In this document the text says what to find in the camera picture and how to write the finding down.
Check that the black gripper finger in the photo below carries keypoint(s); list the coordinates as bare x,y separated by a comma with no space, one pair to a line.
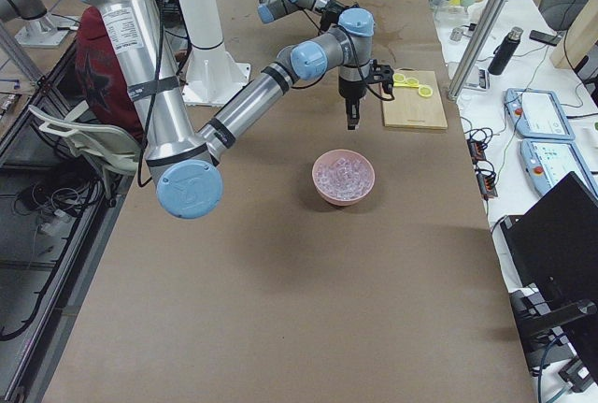
348,107
355,113

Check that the lemon slice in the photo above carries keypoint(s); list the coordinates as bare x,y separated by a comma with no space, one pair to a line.
412,82
399,78
425,91

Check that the lower teach pendant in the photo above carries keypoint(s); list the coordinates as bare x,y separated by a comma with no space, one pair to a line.
547,161

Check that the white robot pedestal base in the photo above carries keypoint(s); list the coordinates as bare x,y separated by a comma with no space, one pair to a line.
213,76

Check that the white plastic chair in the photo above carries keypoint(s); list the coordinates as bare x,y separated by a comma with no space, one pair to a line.
110,148

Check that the wooden cutting board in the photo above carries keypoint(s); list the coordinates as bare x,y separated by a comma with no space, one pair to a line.
408,110

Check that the pile of clear ice cubes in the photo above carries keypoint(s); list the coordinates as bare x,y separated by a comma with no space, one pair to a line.
345,179

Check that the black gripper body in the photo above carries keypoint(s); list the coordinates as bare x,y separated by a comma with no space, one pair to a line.
331,11
349,89

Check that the black smartphone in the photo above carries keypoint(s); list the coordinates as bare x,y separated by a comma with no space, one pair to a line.
544,38

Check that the black water bottle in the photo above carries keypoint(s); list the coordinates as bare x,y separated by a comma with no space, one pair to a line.
505,51

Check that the lower lemon slice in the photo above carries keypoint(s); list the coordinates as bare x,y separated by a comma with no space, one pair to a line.
425,91

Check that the pink bowl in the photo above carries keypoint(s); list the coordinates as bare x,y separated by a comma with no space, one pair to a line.
328,157

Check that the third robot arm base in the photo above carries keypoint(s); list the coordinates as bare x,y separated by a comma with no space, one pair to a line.
40,29

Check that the middle lemon slice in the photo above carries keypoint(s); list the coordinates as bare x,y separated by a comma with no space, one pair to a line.
412,82

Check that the teach pendant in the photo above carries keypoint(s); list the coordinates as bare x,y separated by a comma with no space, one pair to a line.
537,114
547,161

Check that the black monitor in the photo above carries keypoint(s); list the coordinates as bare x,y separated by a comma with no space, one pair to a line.
554,247

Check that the upper teach pendant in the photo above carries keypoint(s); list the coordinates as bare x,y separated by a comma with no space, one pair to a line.
537,114

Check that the aluminium frame post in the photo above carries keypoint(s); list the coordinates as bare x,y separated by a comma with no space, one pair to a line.
486,22

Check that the person in maroon shirt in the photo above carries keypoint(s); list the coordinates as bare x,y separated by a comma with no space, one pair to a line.
100,78

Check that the upper lemon slice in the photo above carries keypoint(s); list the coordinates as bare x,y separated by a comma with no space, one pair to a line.
399,78

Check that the yellow plastic knife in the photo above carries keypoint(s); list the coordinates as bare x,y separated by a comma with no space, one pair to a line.
397,85

